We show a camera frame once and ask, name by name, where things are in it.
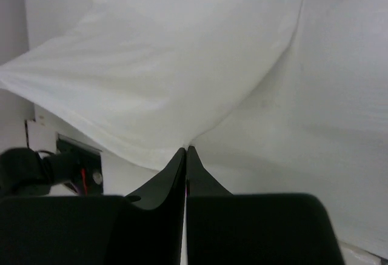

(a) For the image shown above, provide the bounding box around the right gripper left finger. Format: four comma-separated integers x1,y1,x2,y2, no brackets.
1,149,186,264

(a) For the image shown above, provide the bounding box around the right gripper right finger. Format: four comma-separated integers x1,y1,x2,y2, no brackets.
186,147,344,264

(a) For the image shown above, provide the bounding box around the white tank top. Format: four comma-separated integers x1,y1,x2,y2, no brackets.
1,0,387,258

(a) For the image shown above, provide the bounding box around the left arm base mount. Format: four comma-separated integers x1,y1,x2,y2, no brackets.
56,135,104,195

